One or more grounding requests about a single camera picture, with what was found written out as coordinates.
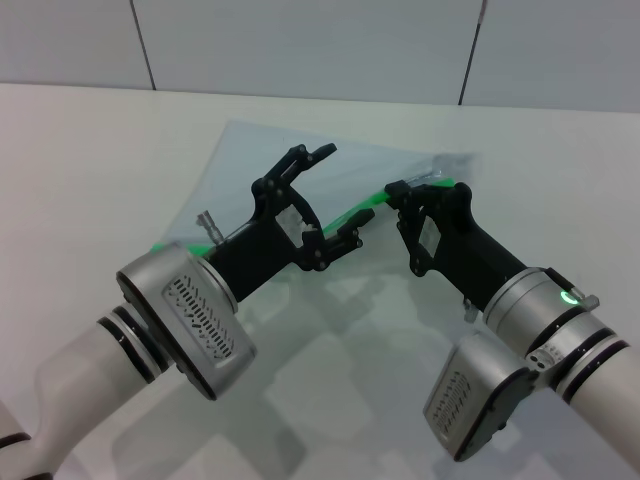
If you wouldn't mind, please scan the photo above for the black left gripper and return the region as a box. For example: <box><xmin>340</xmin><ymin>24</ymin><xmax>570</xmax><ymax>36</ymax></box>
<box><xmin>207</xmin><ymin>143</ymin><xmax>377</xmax><ymax>304</ymax></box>

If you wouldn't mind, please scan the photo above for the clear green-zip document bag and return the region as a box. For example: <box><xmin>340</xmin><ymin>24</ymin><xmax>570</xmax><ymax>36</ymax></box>
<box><xmin>151</xmin><ymin>117</ymin><xmax>485</xmax><ymax>257</ymax></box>

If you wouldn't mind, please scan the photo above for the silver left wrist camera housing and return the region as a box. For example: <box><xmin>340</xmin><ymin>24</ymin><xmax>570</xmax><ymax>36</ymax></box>
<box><xmin>115</xmin><ymin>242</ymin><xmax>258</xmax><ymax>402</ymax></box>

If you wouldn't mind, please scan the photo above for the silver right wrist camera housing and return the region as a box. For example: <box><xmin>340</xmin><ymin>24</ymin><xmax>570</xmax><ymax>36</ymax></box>
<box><xmin>422</xmin><ymin>333</ymin><xmax>539</xmax><ymax>463</ymax></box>

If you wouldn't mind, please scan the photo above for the silver left gripper cable plug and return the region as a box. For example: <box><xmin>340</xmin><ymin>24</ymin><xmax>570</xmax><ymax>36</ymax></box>
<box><xmin>196</xmin><ymin>211</ymin><xmax>227</xmax><ymax>247</ymax></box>

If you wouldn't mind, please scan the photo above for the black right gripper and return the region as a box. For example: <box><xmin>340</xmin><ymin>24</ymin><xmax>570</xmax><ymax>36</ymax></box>
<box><xmin>383</xmin><ymin>180</ymin><xmax>527</xmax><ymax>314</ymax></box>

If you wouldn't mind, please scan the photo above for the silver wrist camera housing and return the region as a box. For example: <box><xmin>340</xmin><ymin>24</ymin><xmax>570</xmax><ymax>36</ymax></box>
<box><xmin>115</xmin><ymin>242</ymin><xmax>258</xmax><ymax>402</ymax></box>
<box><xmin>422</xmin><ymin>333</ymin><xmax>539</xmax><ymax>463</ymax></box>

